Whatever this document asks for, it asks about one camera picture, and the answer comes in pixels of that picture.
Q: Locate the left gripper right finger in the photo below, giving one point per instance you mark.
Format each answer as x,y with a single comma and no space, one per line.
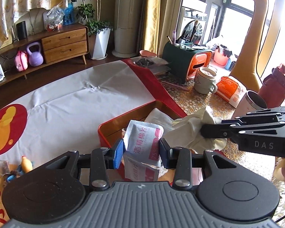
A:
169,156

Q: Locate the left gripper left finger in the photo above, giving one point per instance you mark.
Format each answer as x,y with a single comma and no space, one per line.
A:
114,155

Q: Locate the alcohol wipe packet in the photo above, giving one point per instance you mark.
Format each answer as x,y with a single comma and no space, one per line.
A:
143,169
142,138

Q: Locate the white cloth glove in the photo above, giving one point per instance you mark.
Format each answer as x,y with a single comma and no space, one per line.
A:
186,132

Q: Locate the orange blue plush toy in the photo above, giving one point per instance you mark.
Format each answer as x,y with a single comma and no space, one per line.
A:
24,167

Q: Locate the red storage box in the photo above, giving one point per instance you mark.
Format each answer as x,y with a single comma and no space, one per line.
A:
155,112

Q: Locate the red water bottle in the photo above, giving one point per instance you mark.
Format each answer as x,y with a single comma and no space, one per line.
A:
273,88

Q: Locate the orange white snack package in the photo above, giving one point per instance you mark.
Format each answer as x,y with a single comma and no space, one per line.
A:
231,90

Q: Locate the tan giraffe figure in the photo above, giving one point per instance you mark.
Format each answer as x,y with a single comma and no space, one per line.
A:
245,66

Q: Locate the white red printed table cloth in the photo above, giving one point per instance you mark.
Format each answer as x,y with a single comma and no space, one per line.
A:
65,114

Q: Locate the white ceramic mug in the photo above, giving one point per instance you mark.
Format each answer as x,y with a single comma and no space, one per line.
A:
205,81

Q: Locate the green orange stool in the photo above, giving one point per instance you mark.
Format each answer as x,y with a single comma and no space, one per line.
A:
184,64

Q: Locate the wooden tv cabinet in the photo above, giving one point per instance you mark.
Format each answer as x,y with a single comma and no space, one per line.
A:
55,46

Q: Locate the purple kettlebell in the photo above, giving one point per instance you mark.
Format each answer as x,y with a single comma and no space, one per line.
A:
35,58

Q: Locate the white planter with plant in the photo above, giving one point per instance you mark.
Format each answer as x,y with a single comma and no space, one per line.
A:
89,11

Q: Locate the pink toy bag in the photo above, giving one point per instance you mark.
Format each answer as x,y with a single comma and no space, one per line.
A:
21,61

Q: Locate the white air conditioner column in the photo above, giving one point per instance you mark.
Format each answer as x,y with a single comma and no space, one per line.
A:
126,27

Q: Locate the clear plastic bag of items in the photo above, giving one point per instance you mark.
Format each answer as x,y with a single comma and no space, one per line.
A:
54,19

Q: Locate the black smart speaker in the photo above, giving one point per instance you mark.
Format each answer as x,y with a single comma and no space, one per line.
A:
21,30

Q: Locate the yellow drape curtain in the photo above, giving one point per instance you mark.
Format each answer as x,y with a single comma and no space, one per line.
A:
150,25

